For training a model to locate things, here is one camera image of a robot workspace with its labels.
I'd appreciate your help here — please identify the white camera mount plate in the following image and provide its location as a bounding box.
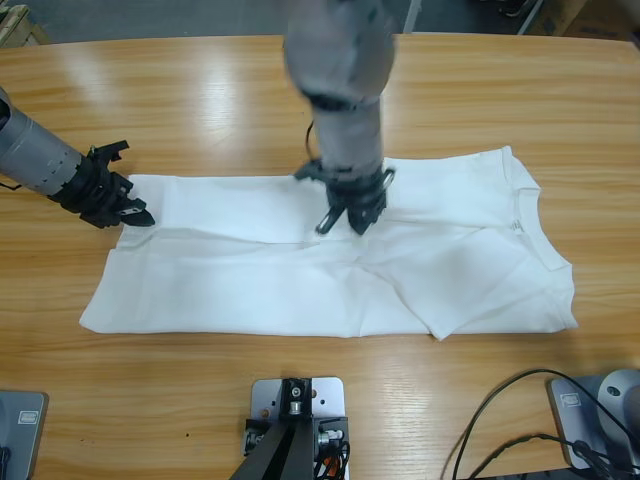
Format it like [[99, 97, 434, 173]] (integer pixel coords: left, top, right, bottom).
[[249, 377, 350, 480]]

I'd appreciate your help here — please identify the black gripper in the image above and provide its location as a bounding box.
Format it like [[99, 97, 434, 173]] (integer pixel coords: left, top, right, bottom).
[[47, 140, 157, 230], [293, 159, 398, 237]]

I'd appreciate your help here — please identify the wooden pallet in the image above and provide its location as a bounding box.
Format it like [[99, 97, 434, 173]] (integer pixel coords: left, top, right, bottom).
[[0, 3, 51, 49]]

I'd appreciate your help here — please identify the grey base plate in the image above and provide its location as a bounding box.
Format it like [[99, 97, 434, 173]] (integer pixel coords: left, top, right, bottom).
[[544, 374, 640, 472], [0, 389, 50, 480]]

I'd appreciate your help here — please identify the thin braided black cable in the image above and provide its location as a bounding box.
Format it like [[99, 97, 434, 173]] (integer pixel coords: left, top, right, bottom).
[[467, 432, 609, 480]]

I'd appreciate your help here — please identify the brown cardboard box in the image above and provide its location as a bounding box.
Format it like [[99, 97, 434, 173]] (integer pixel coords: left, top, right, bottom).
[[524, 0, 591, 37]]

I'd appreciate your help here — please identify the slanted metal bar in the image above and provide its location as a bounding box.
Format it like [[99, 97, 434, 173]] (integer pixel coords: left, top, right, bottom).
[[517, 0, 547, 35]]

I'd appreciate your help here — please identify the orange and black cable bundle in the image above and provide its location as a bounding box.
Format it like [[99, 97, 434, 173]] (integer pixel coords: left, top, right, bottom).
[[312, 442, 354, 480]]

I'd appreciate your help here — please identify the white upright post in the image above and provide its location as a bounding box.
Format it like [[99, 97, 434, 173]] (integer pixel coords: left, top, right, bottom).
[[402, 0, 422, 33]]

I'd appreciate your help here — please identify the white T-shirt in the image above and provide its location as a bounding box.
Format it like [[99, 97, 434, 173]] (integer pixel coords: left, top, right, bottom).
[[79, 145, 580, 342]]

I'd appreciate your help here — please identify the pale printed cardboard box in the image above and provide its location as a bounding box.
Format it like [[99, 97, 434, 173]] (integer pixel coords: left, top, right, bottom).
[[564, 12, 632, 40]]

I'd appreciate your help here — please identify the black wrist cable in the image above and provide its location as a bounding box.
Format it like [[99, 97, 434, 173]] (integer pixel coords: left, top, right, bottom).
[[303, 118, 322, 162]]

